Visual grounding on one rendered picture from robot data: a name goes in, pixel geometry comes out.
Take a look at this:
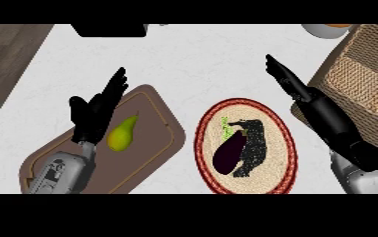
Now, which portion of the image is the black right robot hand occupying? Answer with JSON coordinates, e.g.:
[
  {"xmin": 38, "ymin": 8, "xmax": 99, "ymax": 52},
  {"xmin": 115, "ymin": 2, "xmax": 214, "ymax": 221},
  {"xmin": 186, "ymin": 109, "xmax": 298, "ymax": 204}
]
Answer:
[{"xmin": 264, "ymin": 54, "xmax": 378, "ymax": 173}]

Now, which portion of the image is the yellow-green pear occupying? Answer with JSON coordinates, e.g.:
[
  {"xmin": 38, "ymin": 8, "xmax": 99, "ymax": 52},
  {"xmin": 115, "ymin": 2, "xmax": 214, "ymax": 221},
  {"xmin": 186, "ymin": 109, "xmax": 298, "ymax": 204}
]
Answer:
[{"xmin": 106, "ymin": 111, "xmax": 140, "ymax": 152}]

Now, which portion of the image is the white bowl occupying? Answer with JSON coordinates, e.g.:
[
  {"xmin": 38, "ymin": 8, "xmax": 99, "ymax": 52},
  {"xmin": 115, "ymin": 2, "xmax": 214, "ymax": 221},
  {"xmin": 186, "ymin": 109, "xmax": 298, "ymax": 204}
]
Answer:
[{"xmin": 299, "ymin": 24, "xmax": 357, "ymax": 40}]

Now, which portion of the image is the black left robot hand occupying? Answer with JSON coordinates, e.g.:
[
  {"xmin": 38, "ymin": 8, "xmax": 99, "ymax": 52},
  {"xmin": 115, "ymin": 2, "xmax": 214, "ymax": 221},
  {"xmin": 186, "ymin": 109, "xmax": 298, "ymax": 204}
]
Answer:
[{"xmin": 68, "ymin": 66, "xmax": 130, "ymax": 146}]

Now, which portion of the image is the black appliance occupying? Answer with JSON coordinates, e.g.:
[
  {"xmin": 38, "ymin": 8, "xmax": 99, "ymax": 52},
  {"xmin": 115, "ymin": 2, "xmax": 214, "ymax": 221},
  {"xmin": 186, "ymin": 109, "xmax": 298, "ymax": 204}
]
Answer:
[{"xmin": 69, "ymin": 24, "xmax": 149, "ymax": 38}]

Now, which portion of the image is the oval woven red-rimmed placemat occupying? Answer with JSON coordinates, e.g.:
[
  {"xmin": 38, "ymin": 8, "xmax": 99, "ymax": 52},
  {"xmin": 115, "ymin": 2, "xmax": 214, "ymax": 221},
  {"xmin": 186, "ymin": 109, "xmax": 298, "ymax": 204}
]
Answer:
[{"xmin": 193, "ymin": 97, "xmax": 299, "ymax": 195}]

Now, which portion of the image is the brown cutting board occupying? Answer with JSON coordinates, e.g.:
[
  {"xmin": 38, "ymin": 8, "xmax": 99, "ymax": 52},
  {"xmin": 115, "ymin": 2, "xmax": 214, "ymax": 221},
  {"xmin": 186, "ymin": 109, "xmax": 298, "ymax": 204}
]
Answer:
[{"xmin": 17, "ymin": 83, "xmax": 187, "ymax": 195}]

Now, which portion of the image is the tan wicker basket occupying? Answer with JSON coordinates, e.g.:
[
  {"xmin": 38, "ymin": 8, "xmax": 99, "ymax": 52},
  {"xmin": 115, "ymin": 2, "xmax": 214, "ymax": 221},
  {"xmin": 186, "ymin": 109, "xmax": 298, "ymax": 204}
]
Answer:
[{"xmin": 289, "ymin": 24, "xmax": 378, "ymax": 148}]

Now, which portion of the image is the dark wooden panel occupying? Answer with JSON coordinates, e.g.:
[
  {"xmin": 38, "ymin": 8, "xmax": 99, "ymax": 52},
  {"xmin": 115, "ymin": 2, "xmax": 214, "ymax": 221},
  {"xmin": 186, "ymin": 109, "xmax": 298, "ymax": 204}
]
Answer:
[{"xmin": 0, "ymin": 24, "xmax": 56, "ymax": 109}]

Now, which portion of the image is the dark purple eggplant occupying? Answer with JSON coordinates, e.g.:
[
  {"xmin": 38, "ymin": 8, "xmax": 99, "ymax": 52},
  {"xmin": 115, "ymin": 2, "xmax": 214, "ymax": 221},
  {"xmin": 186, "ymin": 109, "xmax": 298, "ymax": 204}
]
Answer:
[{"xmin": 211, "ymin": 116, "xmax": 249, "ymax": 176}]

